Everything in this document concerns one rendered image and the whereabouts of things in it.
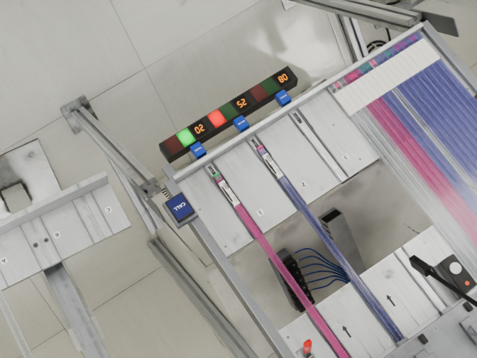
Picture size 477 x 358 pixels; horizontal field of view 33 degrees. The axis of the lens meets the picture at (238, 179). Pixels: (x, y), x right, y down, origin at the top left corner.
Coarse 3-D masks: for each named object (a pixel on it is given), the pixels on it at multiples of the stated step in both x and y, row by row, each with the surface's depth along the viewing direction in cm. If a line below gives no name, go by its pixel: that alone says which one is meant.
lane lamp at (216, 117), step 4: (212, 112) 173; (216, 112) 173; (220, 112) 173; (208, 116) 172; (212, 116) 172; (216, 116) 172; (220, 116) 172; (212, 120) 172; (216, 120) 172; (220, 120) 172; (224, 120) 172; (216, 124) 172; (220, 124) 172
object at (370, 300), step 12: (288, 192) 165; (300, 204) 164; (312, 216) 163; (324, 240) 161; (336, 252) 160; (348, 264) 160; (360, 288) 158; (372, 300) 157; (384, 312) 157; (384, 324) 156; (396, 336) 155
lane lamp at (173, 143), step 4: (172, 136) 170; (176, 136) 170; (168, 140) 170; (172, 140) 170; (176, 140) 170; (168, 144) 170; (172, 144) 170; (176, 144) 170; (180, 144) 170; (172, 148) 170; (176, 148) 170; (180, 148) 170; (172, 152) 169; (176, 152) 169
